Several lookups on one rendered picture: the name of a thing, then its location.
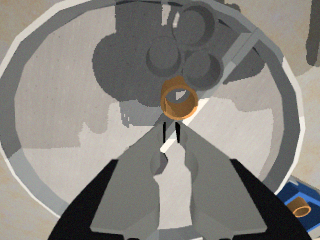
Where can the grey metal sleeve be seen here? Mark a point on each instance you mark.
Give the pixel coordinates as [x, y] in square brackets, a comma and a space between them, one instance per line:
[211, 24]
[211, 78]
[163, 74]

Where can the blue plastic crate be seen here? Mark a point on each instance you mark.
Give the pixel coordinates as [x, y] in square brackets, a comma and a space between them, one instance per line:
[293, 189]

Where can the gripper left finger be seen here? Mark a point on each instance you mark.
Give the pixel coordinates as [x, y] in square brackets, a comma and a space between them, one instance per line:
[122, 201]

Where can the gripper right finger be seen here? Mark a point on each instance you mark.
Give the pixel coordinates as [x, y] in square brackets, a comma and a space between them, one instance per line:
[228, 201]

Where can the bronze bushing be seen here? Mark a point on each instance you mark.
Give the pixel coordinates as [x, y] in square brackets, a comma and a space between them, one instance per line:
[179, 111]
[296, 206]

